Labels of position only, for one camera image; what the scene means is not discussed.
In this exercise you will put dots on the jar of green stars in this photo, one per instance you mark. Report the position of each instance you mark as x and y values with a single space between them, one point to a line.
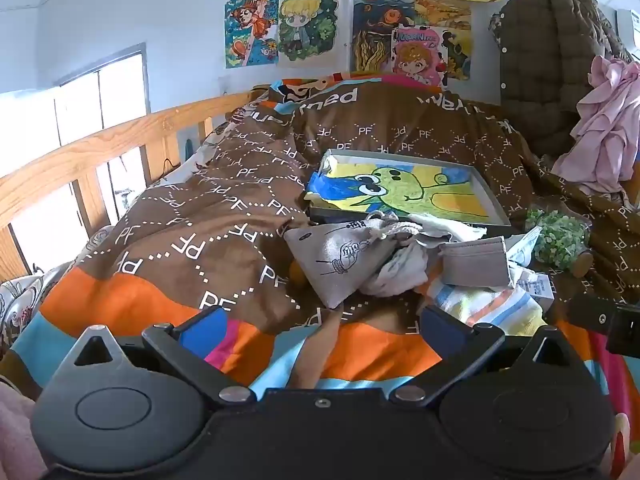
557 237

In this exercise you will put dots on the seaweed fish poster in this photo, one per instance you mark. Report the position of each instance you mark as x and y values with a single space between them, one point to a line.
380 35

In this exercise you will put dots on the striped towel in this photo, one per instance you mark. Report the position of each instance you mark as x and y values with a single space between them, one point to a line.
480 307

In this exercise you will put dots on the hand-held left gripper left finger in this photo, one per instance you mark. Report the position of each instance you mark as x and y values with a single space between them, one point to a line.
202 332

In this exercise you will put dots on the wooden bed side rail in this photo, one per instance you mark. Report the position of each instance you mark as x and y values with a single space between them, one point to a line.
100 145

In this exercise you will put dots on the pink cloth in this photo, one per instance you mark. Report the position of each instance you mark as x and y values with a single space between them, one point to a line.
607 125

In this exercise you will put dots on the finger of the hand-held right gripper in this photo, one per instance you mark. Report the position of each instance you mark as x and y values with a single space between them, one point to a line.
595 312

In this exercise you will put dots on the grey card holder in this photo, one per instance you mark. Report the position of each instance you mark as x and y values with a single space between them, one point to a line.
475 262

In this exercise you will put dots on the yellow orange landscape poster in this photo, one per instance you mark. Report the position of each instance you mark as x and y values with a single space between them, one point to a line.
442 12

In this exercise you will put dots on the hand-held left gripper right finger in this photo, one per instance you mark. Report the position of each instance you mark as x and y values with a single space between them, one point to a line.
445 332

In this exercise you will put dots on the window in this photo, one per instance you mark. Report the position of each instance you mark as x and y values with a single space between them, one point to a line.
120 90

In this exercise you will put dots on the white printed baby cloth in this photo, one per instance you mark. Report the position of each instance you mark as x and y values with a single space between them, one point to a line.
400 272

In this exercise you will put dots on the white air conditioner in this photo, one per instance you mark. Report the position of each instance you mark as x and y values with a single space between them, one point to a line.
630 27

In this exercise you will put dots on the brown printed blanket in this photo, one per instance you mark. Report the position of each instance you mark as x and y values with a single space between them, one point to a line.
200 200

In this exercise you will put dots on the pink fleece clothing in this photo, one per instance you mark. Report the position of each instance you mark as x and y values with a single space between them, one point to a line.
15 435

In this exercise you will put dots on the dark dinosaur poster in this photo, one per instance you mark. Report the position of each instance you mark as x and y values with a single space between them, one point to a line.
457 55

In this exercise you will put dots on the pink blond character poster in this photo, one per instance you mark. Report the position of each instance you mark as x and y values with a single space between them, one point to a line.
417 60

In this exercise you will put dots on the orange haired girl poster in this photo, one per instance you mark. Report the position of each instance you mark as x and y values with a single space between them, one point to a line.
250 30

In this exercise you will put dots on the frog painting sheet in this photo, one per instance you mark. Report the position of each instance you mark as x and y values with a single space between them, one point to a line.
425 195

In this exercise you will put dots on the brown puffer jacket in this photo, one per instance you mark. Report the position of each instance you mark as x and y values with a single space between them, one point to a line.
545 60

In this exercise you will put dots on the white teal packet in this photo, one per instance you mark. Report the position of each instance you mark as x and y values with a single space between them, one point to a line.
522 247

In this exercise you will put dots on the blond boy green poster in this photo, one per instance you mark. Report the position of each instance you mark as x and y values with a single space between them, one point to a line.
307 27

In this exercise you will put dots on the white carton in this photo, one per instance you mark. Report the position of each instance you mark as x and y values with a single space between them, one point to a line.
537 287

